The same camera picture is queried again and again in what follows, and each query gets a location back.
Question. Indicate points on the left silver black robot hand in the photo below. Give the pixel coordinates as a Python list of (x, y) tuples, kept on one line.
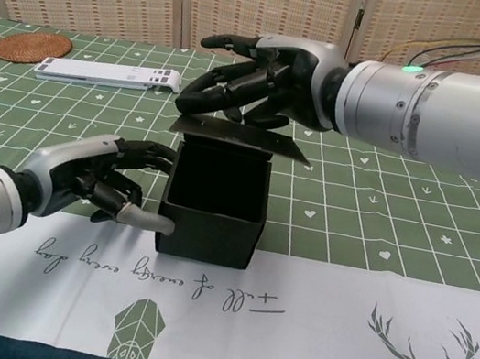
[(82, 175)]

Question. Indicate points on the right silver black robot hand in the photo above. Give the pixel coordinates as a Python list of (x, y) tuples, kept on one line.
[(286, 76)]

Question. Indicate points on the black foldable cardboard box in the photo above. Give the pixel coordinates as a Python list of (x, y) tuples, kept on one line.
[(213, 212)]

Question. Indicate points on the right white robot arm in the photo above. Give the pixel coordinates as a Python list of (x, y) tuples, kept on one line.
[(442, 113)]

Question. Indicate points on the white folded laptop stand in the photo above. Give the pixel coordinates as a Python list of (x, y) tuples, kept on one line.
[(100, 73)]

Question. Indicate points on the round brown woven coaster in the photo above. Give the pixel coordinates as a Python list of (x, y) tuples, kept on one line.
[(30, 48)]

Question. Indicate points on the green checked tablecloth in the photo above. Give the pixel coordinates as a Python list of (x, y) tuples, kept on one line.
[(376, 222)]

